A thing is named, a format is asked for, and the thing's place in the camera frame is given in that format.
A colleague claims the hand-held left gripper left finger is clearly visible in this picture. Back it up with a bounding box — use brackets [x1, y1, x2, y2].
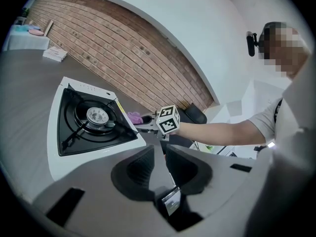
[111, 145, 156, 202]

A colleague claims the person's head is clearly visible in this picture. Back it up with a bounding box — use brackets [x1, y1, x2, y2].
[258, 21, 312, 80]

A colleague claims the black head-mounted camera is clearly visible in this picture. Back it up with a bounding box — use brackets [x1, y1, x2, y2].
[246, 31, 258, 57]

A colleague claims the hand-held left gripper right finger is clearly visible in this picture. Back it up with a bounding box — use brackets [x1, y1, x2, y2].
[164, 144, 214, 197]

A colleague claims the person's white shirt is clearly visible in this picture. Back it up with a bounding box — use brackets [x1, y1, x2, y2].
[248, 55, 316, 207]

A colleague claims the teal plate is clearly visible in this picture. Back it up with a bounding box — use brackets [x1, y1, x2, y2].
[14, 25, 33, 33]

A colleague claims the black recorder box with screen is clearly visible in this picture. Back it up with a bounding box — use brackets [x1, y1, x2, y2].
[161, 186, 183, 216]

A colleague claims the black shoulder strap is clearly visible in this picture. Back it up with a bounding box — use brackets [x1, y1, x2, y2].
[273, 98, 283, 123]

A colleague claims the wooden board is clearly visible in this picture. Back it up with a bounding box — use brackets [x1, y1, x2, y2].
[43, 19, 54, 37]

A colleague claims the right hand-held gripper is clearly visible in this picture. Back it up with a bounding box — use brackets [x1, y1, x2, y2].
[134, 105, 181, 141]

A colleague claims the white portable gas stove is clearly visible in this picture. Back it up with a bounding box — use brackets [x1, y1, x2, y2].
[46, 76, 147, 182]

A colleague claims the person's right forearm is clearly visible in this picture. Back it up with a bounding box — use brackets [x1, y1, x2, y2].
[176, 119, 267, 148]

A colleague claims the black office chair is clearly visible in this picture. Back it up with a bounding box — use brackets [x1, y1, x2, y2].
[170, 102, 208, 150]

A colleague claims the white printed cardboard box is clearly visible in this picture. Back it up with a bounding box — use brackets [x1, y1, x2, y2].
[42, 46, 69, 63]

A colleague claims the table with light blue tablecloth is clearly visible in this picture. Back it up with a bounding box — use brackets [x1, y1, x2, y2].
[2, 25, 51, 51]

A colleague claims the purple cloth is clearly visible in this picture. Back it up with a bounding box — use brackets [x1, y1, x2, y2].
[126, 111, 144, 124]

